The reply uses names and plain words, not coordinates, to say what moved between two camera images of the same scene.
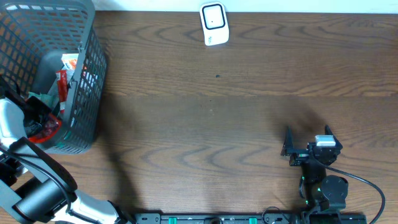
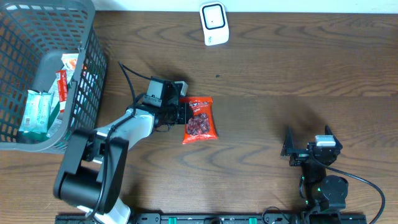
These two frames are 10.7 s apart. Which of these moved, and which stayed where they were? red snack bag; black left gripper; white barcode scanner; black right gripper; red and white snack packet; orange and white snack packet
Moved: red snack bag; black left gripper
Stayed: white barcode scanner; orange and white snack packet; red and white snack packet; black right gripper
